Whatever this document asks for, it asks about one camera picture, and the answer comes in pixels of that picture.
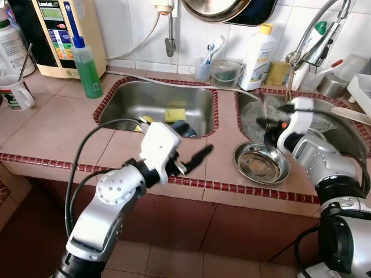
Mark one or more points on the clear plastic bag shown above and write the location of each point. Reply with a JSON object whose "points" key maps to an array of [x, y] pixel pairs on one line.
{"points": [[252, 116]]}

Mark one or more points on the green dish soap bottle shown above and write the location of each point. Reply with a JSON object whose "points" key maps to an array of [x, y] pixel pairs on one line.
{"points": [[88, 75]]}

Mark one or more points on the chrome wall spout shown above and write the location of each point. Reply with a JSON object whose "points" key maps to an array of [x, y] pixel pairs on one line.
{"points": [[171, 37]]}

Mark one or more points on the white bottle green cap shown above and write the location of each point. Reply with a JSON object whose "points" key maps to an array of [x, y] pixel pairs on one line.
{"points": [[299, 78]]}

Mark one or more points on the shallow steel dish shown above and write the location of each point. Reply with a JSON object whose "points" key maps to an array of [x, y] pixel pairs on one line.
{"points": [[261, 162]]}

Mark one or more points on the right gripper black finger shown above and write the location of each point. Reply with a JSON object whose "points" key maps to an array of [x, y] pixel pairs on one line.
{"points": [[265, 122], [268, 135]]}

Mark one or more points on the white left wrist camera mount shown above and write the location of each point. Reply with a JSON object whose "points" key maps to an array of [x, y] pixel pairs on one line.
{"points": [[159, 145]]}

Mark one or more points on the metal stirring spoon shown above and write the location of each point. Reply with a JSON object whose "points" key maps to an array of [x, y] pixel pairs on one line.
{"points": [[25, 62]]}

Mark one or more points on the yellow sponge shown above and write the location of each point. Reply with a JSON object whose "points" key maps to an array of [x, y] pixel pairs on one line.
{"points": [[175, 114], [277, 73]]}

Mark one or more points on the dark blue cup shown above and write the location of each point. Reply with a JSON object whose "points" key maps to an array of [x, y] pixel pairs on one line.
{"points": [[191, 130]]}

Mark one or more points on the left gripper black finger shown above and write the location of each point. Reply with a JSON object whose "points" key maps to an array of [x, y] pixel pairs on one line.
{"points": [[179, 126], [199, 156]]}

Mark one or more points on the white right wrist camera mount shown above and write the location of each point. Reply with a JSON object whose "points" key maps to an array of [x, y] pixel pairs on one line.
{"points": [[301, 116]]}

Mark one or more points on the small clear toothbrush cup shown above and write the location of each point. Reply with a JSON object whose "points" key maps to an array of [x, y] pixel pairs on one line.
{"points": [[203, 70]]}

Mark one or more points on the white bottle yellow cap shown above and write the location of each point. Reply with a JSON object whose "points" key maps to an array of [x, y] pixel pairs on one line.
{"points": [[259, 58]]}

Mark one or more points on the hanging dark pan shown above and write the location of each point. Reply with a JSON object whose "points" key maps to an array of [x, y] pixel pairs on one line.
{"points": [[261, 11]]}

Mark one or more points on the chrome sink faucet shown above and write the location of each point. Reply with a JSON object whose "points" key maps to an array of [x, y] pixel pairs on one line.
{"points": [[316, 52]]}

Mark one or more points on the hanging steel pan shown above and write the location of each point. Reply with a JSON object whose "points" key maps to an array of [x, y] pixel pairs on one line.
{"points": [[211, 8]]}

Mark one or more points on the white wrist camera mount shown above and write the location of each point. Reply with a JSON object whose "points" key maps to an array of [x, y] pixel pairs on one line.
{"points": [[159, 145], [301, 116]]}

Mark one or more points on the white wall tap fitting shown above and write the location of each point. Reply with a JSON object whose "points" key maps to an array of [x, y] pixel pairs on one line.
{"points": [[163, 7]]}

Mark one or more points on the white dish rack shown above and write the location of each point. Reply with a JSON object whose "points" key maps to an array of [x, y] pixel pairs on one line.
{"points": [[360, 90]]}

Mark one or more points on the white utensil red tip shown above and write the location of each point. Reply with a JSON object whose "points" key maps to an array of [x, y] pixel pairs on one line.
{"points": [[330, 65]]}

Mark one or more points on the steel sink basin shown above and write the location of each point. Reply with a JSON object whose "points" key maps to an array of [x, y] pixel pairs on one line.
{"points": [[348, 139], [133, 107]]}

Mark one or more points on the small steel cup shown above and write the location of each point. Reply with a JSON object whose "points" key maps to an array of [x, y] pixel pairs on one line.
{"points": [[333, 86]]}

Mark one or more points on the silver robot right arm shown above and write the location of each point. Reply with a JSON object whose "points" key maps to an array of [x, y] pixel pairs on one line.
{"points": [[324, 162]]}

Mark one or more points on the yellow plastic bowl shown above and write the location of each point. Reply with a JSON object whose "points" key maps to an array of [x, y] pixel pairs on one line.
{"points": [[148, 120]]}

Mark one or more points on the blue white toothbrush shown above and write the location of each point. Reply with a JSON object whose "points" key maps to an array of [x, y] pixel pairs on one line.
{"points": [[211, 52]]}

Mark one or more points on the white plastic jug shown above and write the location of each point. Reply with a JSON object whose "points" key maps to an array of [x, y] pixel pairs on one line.
{"points": [[11, 52]]}

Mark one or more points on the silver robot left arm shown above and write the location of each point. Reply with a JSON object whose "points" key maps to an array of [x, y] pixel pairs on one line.
{"points": [[104, 208]]}

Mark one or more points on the white printed mug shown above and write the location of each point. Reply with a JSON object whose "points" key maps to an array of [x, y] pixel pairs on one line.
{"points": [[18, 95]]}

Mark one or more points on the beige water ionizer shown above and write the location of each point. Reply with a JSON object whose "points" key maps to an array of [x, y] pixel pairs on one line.
{"points": [[95, 40]]}

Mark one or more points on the clear plastic container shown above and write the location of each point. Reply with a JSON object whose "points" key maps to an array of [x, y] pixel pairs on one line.
{"points": [[355, 65]]}

